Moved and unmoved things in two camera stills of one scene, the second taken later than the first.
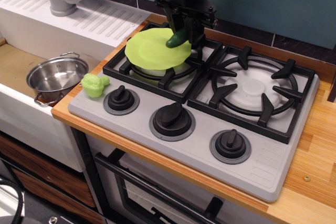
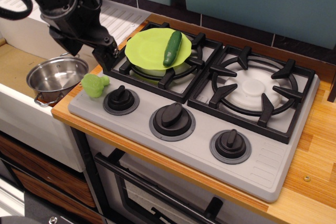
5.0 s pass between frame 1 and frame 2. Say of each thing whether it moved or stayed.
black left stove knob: stayed
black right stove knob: stayed
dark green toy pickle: moved
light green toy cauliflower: stayed
